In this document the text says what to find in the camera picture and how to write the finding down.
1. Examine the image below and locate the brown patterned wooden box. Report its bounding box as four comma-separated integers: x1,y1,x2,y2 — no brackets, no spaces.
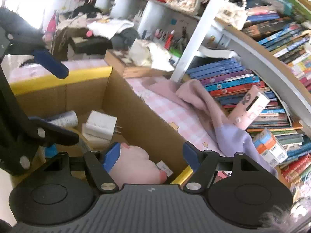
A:
104,48,176,78

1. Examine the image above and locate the grey fuzzy cloth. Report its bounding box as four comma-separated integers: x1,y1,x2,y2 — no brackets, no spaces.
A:
259,194,311,233

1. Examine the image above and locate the pink cartoon device box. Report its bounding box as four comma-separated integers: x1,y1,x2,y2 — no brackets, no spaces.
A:
227,85,271,131

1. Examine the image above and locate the white wall charger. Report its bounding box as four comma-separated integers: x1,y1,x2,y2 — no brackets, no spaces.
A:
86,110,123,141

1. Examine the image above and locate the purple bubble print bottle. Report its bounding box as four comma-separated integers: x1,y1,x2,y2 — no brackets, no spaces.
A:
46,110,79,129

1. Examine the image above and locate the pink and purple sweater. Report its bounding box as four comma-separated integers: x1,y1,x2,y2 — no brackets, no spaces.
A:
143,79,278,176

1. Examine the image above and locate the white bookshelf frame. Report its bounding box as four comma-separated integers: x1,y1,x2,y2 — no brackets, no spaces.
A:
169,0,311,127

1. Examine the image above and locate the small blue item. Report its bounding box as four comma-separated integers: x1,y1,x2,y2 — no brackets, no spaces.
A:
43,144,59,160

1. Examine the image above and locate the pink checked tablecloth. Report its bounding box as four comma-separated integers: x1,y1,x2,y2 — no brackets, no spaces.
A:
2,58,234,183

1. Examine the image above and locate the cream foam block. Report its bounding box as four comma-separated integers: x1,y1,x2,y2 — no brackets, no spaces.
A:
81,123,111,146

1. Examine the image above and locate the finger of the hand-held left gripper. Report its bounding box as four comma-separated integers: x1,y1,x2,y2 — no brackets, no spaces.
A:
24,116,80,165
0,7,69,79

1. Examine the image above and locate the pink plush pig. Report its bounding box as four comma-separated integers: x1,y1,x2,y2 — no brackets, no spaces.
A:
106,143,174,185

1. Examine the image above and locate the white side shelf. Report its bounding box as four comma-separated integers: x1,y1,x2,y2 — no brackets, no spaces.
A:
94,0,203,54

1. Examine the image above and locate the row of shelf books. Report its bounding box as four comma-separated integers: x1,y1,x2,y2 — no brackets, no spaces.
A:
240,0,311,91

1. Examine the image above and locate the orange and blue carton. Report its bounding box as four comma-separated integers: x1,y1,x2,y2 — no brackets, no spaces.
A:
264,142,289,168
251,127,282,158

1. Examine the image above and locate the white pearl handbag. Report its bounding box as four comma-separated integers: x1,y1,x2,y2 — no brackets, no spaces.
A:
215,0,249,31

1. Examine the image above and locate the yellow cardboard box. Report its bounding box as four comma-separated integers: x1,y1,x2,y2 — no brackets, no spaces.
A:
5,65,195,188

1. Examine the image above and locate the group of pens and brushes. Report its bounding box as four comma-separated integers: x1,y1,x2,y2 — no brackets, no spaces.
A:
140,26,188,57

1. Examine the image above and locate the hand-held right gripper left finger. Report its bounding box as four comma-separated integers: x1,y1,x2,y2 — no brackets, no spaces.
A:
44,142,122,192

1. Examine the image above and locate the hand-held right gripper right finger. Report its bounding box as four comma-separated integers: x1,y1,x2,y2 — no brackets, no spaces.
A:
182,141,271,192

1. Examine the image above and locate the pile of clothes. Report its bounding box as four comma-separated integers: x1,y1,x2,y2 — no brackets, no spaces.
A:
51,6,142,62

